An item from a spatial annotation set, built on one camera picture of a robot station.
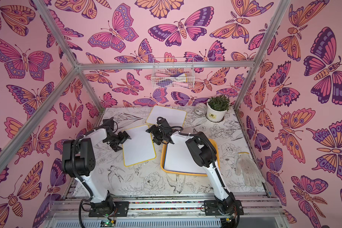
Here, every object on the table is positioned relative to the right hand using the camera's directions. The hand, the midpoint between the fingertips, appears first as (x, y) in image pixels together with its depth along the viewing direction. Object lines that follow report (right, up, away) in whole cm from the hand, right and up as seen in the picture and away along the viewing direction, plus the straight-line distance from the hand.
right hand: (147, 133), depth 98 cm
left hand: (-13, -5, +1) cm, 14 cm away
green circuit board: (-15, -44, -26) cm, 53 cm away
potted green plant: (+48, +18, +2) cm, 52 cm away
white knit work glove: (+63, -19, -10) cm, 66 cm away
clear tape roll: (+40, +18, +18) cm, 47 cm away
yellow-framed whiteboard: (-6, -11, +5) cm, 13 cm away
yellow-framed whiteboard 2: (+19, +11, +16) cm, 28 cm away
